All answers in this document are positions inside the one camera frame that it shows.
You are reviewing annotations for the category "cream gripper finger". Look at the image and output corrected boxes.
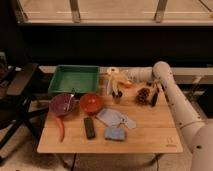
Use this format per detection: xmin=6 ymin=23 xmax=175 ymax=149
xmin=106 ymin=76 xmax=114 ymax=95
xmin=118 ymin=81 xmax=128 ymax=91

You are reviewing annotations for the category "yellow banana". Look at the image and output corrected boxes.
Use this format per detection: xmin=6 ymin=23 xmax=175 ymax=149
xmin=112 ymin=79 xmax=119 ymax=96

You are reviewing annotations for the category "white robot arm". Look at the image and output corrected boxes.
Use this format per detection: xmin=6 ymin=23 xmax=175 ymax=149
xmin=107 ymin=61 xmax=213 ymax=171

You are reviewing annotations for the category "small metal cup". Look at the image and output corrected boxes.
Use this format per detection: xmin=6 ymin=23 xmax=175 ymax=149
xmin=112 ymin=91 xmax=123 ymax=104

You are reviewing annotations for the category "clear jar white lid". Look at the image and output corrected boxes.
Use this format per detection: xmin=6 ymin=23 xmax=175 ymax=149
xmin=107 ymin=67 xmax=119 ymax=77

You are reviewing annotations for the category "small orange fruit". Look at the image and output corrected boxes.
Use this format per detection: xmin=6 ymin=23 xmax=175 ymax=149
xmin=124 ymin=83 xmax=133 ymax=88

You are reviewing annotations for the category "brown pine cone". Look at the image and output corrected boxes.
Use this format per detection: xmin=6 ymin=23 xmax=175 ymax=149
xmin=136 ymin=88 xmax=150 ymax=105

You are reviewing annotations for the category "small dark toy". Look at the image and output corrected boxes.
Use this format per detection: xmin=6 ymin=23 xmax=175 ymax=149
xmin=146 ymin=81 xmax=154 ymax=87

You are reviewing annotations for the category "red bowl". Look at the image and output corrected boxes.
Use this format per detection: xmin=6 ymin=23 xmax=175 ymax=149
xmin=79 ymin=93 xmax=103 ymax=115

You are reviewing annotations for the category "black marker pen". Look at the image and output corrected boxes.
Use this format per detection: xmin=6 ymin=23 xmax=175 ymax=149
xmin=152 ymin=88 xmax=159 ymax=107

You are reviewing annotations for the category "wooden folding table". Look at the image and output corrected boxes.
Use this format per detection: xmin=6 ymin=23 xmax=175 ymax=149
xmin=37 ymin=74 xmax=183 ymax=153

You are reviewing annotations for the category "light blue cloth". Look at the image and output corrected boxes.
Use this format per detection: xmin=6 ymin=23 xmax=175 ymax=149
xmin=96 ymin=108 xmax=136 ymax=129

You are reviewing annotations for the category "green plastic tray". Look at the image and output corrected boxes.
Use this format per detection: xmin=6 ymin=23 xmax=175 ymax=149
xmin=48 ymin=65 xmax=100 ymax=93

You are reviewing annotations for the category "metal spoon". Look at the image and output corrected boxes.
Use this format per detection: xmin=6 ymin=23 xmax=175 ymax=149
xmin=65 ymin=88 xmax=75 ymax=112

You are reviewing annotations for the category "black remote control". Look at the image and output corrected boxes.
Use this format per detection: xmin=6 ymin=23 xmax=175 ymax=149
xmin=84 ymin=117 xmax=95 ymax=139

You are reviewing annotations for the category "blue sponge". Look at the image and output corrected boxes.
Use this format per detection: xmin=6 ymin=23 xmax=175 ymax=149
xmin=105 ymin=127 xmax=125 ymax=141

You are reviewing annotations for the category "purple bowl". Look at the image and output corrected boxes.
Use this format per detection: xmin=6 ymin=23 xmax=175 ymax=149
xmin=49 ymin=93 xmax=76 ymax=116

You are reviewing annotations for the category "red chili pepper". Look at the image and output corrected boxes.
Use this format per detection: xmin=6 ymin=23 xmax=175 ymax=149
xmin=55 ymin=117 xmax=65 ymax=142

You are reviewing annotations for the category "black office chair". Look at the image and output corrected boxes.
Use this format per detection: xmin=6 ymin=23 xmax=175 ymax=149
xmin=0 ymin=51 xmax=51 ymax=166

